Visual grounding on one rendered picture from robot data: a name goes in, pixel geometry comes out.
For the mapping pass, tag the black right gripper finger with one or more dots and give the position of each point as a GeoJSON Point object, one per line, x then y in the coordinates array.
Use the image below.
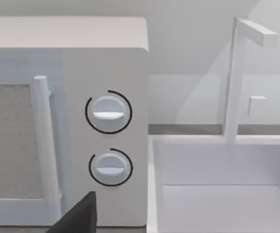
{"type": "Point", "coordinates": [80, 216]}

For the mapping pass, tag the white microwave knob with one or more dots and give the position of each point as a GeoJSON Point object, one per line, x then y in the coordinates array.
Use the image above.
{"type": "Point", "coordinates": [110, 167]}
{"type": "Point", "coordinates": [108, 112]}

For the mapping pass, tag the pale microwave oven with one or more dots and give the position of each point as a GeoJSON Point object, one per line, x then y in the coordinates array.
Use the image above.
{"type": "Point", "coordinates": [76, 80]}

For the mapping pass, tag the white sink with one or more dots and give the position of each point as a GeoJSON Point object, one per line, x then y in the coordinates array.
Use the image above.
{"type": "Point", "coordinates": [222, 184]}

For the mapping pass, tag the tall white tap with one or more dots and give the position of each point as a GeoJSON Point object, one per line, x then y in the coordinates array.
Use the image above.
{"type": "Point", "coordinates": [236, 77]}

